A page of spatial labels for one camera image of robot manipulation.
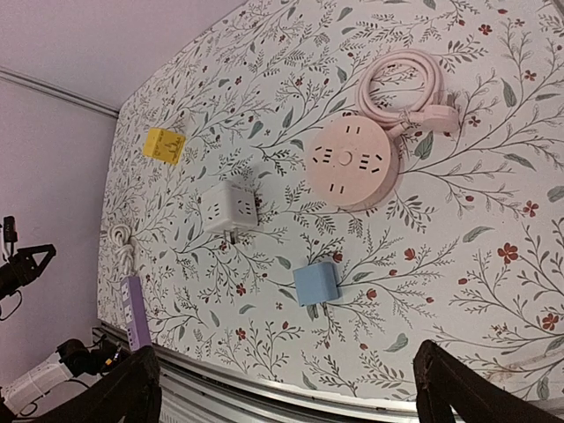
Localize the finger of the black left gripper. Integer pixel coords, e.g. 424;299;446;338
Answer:
9;244;56;289

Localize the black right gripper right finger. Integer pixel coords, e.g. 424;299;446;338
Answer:
413;340;561;422

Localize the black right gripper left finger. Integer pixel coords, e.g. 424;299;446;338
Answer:
36;346;162;423

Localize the purple power strip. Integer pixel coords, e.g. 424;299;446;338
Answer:
121;276;152;352

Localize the blue cube plug adapter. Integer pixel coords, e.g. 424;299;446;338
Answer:
293;262;340;320

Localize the white cube socket adapter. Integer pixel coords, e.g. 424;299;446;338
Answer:
201;181;258;244

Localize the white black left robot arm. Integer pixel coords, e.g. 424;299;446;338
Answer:
1;216;56;322

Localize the yellow cube socket adapter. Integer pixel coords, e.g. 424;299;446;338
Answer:
143;128;186;165

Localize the floral patterned tablecloth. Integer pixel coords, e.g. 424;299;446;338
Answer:
98;1;563;401

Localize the round pink power strip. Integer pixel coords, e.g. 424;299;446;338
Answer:
305;115;399;212

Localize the aluminium table front rail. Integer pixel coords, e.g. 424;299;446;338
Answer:
91;325;459;423

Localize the coiled white power cable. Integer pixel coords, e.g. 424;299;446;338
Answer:
108;223;136;279

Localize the coiled pink power cable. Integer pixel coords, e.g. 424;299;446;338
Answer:
356;48;462;136

